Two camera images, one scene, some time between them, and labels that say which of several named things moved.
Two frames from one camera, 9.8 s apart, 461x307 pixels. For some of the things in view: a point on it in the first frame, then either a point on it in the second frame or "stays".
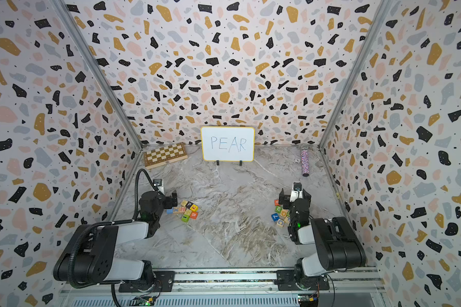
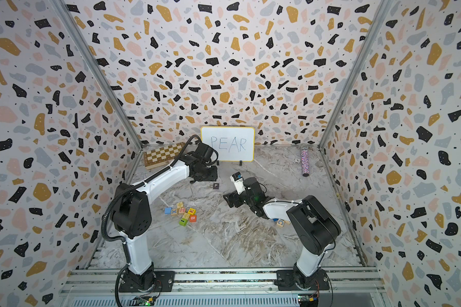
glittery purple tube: (305, 162) stays
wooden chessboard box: (164, 155) stays
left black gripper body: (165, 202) to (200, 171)
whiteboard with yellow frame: (228, 143) stays
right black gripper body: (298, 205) to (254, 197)
